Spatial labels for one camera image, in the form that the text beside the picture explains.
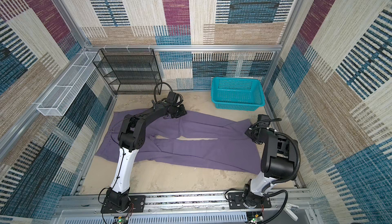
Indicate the purple trousers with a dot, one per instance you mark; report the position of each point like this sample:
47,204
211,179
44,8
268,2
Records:
201,140

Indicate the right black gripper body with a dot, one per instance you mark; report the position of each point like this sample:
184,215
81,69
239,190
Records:
249,132

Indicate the aluminium mounting rail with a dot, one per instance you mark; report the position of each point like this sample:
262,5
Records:
203,207

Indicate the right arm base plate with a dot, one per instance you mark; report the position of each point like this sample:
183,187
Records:
238,200

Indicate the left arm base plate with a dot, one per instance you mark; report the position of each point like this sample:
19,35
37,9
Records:
123,204

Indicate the white handle tool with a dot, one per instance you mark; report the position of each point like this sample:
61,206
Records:
289,211

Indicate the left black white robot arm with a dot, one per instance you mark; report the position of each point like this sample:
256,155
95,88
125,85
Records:
131,137

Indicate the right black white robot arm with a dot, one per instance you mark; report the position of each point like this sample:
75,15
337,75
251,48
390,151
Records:
280,163

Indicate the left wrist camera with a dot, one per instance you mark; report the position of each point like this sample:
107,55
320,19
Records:
174,98

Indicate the black wire mesh shelf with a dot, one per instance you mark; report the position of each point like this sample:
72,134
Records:
128,71

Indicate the teal plastic basket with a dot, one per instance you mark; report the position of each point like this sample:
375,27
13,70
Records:
243,94

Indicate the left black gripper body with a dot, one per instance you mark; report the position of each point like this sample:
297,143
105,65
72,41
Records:
177,111

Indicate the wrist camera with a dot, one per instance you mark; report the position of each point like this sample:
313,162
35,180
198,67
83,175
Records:
174,98
263,121

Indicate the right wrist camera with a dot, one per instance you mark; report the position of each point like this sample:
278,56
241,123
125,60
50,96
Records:
263,121

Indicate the white wire mesh tray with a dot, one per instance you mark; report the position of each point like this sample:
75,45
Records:
63,94

